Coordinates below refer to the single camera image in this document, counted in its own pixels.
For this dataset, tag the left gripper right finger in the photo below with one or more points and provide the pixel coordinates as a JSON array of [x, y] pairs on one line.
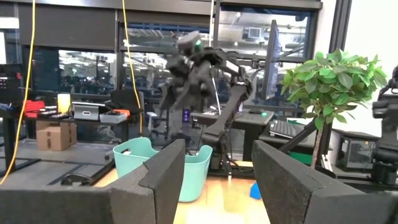
[[311, 205]]

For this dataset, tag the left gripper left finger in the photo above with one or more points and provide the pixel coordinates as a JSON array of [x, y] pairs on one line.
[[93, 205]]

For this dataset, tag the teal plastic bin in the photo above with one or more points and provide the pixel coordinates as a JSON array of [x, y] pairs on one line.
[[196, 180]]

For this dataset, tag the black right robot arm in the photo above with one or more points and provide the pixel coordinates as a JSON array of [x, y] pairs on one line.
[[228, 115]]

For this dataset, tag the blue block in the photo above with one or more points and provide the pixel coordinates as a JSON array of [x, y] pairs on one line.
[[255, 191]]

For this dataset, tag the black computer case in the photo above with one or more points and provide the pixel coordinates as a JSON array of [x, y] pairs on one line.
[[354, 152]]

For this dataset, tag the black office chair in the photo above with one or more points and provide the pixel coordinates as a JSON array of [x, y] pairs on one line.
[[124, 98]]

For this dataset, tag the black side desk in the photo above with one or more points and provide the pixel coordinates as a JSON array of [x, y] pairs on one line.
[[125, 133]]

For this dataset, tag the black computer monitor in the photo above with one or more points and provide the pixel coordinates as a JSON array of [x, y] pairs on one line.
[[272, 62]]

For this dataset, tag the cardboard box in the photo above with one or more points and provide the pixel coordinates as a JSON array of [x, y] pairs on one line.
[[56, 135]]

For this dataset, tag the orange tool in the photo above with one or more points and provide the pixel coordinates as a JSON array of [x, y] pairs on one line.
[[122, 112]]

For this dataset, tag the black keyboard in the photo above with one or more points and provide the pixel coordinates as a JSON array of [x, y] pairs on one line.
[[281, 128]]

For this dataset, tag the white tray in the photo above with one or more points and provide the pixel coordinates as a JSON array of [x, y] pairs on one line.
[[113, 118]]

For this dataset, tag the silver metal device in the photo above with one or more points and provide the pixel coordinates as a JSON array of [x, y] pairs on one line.
[[86, 111]]

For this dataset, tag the yellow rectangular object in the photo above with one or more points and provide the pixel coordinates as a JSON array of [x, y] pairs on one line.
[[63, 103]]

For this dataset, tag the red case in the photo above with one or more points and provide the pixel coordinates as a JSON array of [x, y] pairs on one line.
[[34, 107]]

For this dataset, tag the artificial potted plant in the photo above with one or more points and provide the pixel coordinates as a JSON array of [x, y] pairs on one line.
[[332, 81]]

